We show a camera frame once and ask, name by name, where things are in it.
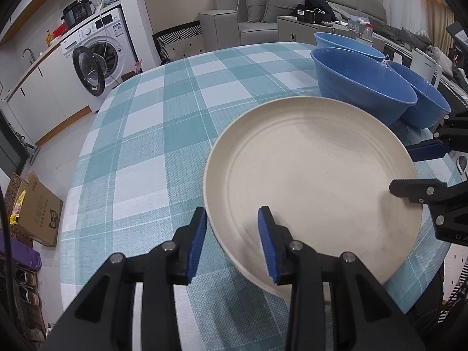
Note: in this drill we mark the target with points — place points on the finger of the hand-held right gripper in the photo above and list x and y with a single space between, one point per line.
409 188
427 151

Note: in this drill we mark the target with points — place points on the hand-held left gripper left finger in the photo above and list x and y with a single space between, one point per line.
195 248

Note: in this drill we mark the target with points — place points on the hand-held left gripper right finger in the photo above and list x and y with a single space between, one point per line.
268 248

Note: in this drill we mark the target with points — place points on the blue bowl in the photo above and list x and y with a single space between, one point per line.
424 95
358 80
340 42

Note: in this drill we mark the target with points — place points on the beige plate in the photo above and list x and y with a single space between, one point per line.
321 168

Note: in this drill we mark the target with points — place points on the white electric kettle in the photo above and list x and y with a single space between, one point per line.
426 65

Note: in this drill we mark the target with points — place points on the dark rumpled blanket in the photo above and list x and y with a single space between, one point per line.
406 34

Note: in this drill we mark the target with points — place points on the clear plastic bottle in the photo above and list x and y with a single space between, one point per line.
367 34

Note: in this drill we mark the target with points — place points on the beige curtain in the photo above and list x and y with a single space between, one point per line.
440 14

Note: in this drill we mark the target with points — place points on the brown cardboard box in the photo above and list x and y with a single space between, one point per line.
40 212

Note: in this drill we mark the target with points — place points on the pair of shoes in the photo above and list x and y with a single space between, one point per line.
27 287

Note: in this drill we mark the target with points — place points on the purple bag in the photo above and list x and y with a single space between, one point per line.
22 254

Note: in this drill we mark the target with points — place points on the grey side cabinet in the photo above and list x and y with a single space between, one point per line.
296 29

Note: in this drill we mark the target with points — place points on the black bag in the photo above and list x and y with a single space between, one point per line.
310 14

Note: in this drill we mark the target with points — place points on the dark jacket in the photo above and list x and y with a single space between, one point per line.
316 2

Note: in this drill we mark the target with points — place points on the red cardboard box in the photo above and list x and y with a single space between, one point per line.
133 69

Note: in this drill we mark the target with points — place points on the patterned cardboard box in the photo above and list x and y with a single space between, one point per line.
14 186

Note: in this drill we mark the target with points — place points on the grey cushion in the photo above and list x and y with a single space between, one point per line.
254 3
283 3

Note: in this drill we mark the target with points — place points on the black white patterned mat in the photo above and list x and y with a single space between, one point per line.
179 42

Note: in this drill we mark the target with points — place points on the white washing machine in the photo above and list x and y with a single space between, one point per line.
117 55

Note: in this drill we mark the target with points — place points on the white lower kitchen cabinets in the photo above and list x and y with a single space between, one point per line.
47 91

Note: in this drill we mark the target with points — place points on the grey sofa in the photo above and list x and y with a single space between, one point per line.
219 25

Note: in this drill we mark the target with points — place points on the yellow bottle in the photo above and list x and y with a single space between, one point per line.
50 38

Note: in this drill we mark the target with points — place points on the red container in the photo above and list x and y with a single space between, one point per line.
61 31

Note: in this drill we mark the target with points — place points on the kitchen faucet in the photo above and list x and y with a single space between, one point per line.
28 54

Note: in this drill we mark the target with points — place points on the black pressure cooker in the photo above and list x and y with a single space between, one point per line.
78 11

